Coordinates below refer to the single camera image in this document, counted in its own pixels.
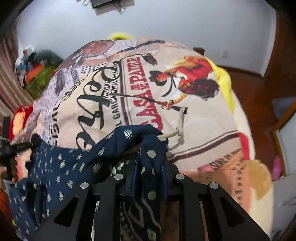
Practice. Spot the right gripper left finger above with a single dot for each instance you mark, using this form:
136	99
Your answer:
91	208

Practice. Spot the pink slipper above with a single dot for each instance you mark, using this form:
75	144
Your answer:
277	169

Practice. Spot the yellow plush blanket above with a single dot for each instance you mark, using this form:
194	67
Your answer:
222	76

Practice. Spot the person's left hand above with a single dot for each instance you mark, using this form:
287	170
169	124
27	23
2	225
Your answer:
3	184

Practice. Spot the navy patterned hooded garment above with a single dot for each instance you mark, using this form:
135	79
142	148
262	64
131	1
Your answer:
54	173

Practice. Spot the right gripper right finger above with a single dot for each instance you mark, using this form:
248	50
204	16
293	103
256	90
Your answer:
195	211

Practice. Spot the small black wall monitor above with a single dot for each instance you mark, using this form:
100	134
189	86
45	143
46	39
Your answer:
98	3

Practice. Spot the striped red brown curtain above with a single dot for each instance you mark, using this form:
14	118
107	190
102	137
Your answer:
12	94

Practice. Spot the brown wooden wardrobe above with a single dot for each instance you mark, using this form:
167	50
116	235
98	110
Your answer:
279	79

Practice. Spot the cream and tan fleece blanket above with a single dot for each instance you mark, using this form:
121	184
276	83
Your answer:
259	195

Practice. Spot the orange box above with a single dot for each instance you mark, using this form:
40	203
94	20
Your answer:
32	73

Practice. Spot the grey neck pillow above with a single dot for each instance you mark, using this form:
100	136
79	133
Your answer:
48	56

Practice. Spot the red plush toy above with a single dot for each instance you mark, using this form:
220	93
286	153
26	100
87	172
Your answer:
19	120

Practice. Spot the newspaper print bed quilt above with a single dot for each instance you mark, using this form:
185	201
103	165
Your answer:
111	83

